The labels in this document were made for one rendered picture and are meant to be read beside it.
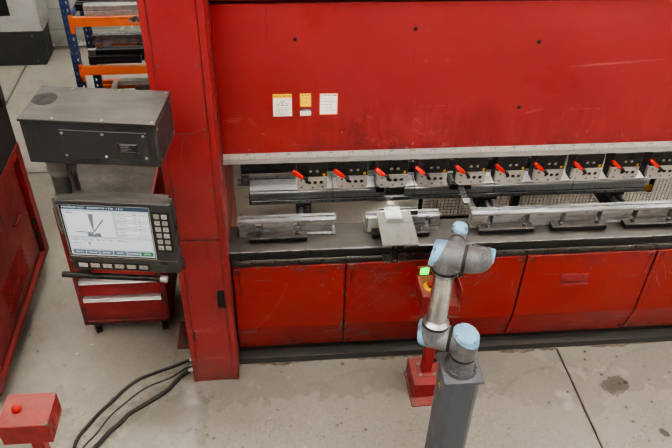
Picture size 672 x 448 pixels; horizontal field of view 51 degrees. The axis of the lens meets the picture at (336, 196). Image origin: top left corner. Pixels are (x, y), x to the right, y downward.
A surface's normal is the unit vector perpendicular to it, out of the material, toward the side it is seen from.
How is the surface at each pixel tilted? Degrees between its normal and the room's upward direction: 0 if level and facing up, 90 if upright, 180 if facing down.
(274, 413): 0
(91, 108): 0
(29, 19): 90
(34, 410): 0
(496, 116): 90
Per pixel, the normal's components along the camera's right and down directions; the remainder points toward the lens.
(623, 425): 0.03, -0.79
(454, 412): 0.11, 0.60
